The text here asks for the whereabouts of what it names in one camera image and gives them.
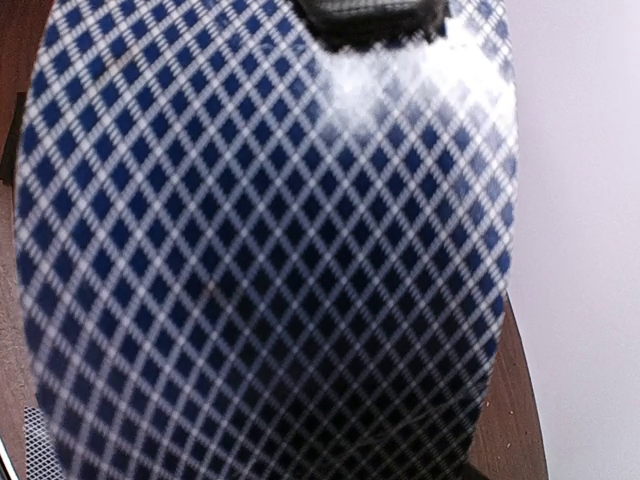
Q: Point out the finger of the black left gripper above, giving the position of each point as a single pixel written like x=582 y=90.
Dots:
x=361 y=25

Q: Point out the black poker play mat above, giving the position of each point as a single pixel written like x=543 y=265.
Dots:
x=11 y=146

